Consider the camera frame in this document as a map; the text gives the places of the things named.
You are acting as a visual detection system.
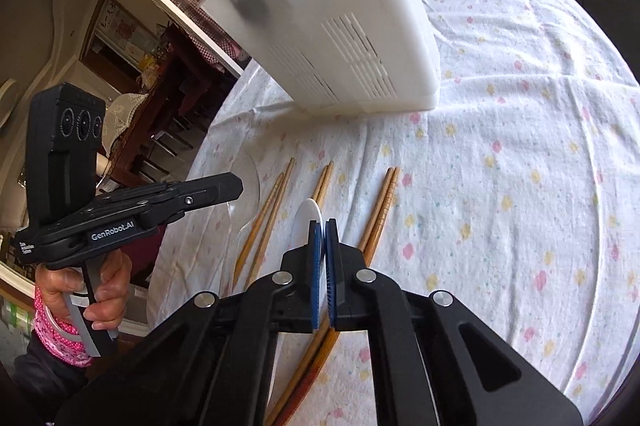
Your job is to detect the white plastic spoon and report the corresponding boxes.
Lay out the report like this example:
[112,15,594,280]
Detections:
[288,198,324,257]

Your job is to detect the pink patterned sleeve forearm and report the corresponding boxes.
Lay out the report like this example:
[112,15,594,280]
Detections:
[34,288,92,368]

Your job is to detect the person's left hand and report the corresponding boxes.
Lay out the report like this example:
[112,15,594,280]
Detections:
[35,249,132,331]

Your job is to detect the wooden chopstick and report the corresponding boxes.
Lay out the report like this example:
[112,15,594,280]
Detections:
[245,157,295,287]
[265,167,400,425]
[273,166,403,426]
[311,163,332,207]
[233,172,284,284]
[314,160,334,208]

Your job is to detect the clear plastic spoon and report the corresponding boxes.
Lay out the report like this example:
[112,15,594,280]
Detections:
[224,154,260,237]

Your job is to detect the white lace food cover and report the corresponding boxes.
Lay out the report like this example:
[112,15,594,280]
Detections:
[102,93,148,157]

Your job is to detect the wooden dining table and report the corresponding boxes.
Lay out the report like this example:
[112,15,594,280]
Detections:
[106,24,235,186]

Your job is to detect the white floral tablecloth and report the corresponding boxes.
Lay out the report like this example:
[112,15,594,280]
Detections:
[146,0,640,426]

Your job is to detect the white plastic utensil holder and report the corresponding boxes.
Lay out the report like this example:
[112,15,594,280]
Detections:
[204,0,440,115]

